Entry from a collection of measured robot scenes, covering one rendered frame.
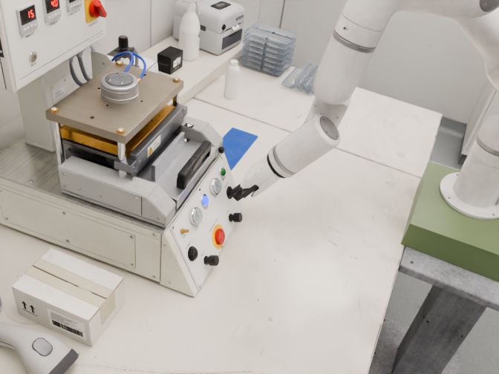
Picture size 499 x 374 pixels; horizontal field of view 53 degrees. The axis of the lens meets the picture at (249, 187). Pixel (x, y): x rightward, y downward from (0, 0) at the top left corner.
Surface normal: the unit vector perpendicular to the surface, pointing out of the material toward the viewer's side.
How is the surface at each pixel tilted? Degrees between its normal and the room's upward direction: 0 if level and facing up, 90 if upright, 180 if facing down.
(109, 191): 90
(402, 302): 0
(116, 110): 0
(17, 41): 90
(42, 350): 22
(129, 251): 90
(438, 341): 90
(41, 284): 1
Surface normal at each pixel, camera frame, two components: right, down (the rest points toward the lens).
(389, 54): -0.41, 0.53
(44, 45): 0.94, 0.30
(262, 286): 0.13, -0.77
